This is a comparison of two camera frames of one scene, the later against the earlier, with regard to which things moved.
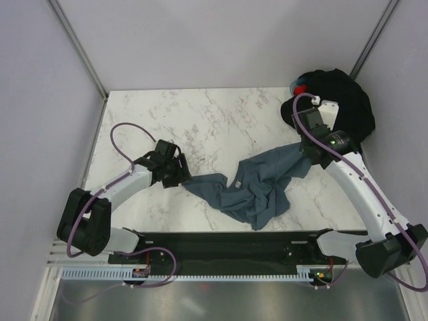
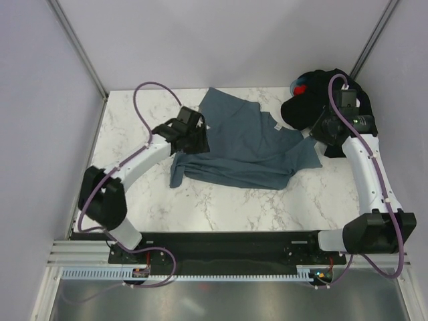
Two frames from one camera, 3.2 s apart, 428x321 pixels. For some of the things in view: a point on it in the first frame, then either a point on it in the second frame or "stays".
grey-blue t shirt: (259, 188) → (249, 148)
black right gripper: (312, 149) → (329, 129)
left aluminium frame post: (77, 44) stays
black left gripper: (184, 175) → (202, 145)
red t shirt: (299, 89) stays
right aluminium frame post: (373, 38) stays
